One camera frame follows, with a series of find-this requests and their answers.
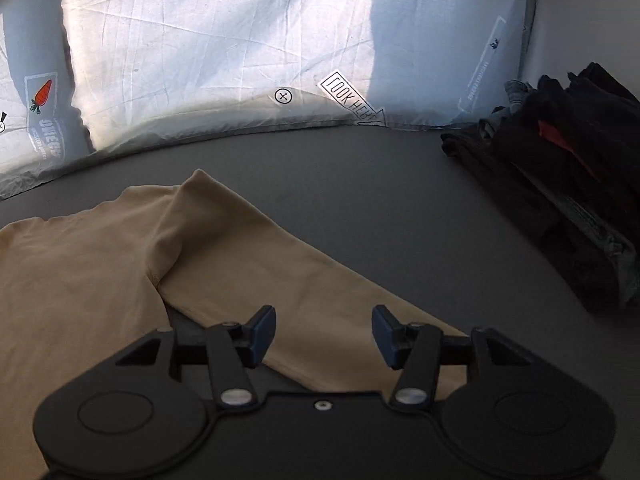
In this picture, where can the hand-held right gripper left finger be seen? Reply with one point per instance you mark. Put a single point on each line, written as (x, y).
(262, 332)

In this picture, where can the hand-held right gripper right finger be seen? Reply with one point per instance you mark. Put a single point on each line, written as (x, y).
(385, 335)

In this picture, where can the tan long-sleeve shirt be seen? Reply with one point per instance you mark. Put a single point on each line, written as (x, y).
(100, 280)

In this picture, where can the pile of dark clothes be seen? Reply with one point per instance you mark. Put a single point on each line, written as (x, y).
(550, 175)

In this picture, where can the white printed curtain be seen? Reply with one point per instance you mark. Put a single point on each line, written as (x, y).
(225, 50)

